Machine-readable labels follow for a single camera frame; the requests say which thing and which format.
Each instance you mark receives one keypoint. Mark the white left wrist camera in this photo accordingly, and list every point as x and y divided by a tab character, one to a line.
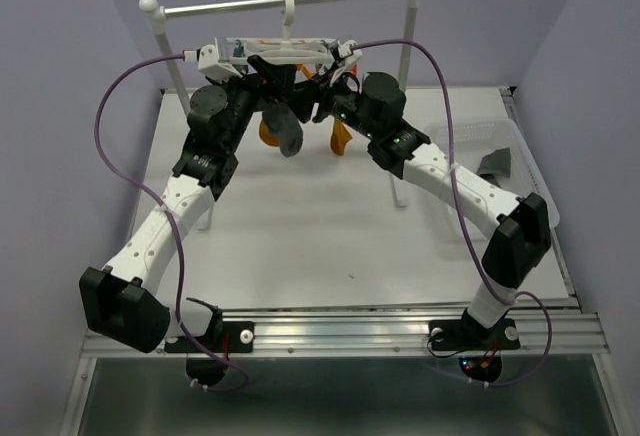
211	62

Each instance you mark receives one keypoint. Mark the orange brown sock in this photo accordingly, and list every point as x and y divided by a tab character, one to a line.
266	136

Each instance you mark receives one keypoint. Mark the aluminium mounting rail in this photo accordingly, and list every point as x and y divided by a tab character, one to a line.
380	332

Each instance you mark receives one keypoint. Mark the grey sock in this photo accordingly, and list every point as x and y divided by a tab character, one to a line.
496	164
283	124

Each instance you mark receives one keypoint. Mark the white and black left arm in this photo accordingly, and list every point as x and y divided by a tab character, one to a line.
119	299

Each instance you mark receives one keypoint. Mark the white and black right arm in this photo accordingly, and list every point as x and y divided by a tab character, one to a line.
517	228

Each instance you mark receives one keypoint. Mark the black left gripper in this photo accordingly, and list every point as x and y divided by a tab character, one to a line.
278	78

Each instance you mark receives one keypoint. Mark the white clip hanger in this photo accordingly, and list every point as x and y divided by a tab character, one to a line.
283	50

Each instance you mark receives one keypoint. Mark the white plastic basket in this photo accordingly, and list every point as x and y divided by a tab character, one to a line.
474	140

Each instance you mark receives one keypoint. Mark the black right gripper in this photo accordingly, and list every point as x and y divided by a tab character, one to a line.
321	113

